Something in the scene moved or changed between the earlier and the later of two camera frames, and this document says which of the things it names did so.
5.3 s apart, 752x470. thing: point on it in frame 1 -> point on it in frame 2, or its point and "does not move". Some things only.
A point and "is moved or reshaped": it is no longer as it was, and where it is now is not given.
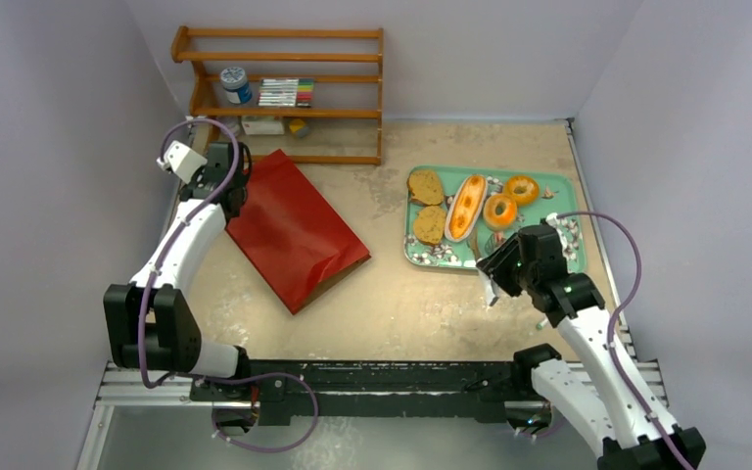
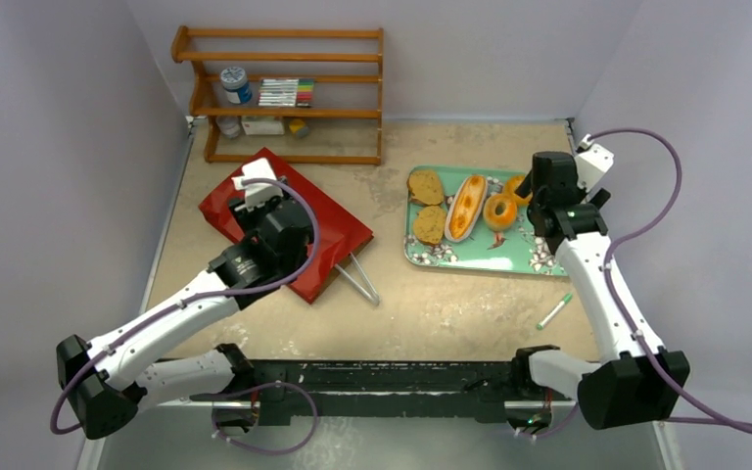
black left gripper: [201, 177] -> [248, 218]
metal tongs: [488, 285] -> [374, 300]
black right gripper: [501, 267] -> [536, 216]
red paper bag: [292, 234] is moved or reshaped
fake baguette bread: [466, 208] does not move
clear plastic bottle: [233, 123] does not move
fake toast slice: [429, 224] does not move
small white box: [263, 127] does not move
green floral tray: [486, 238] does not move
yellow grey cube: [299, 128] does not move
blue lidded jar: [235, 84] does not move
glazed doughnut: [503, 221] does not move
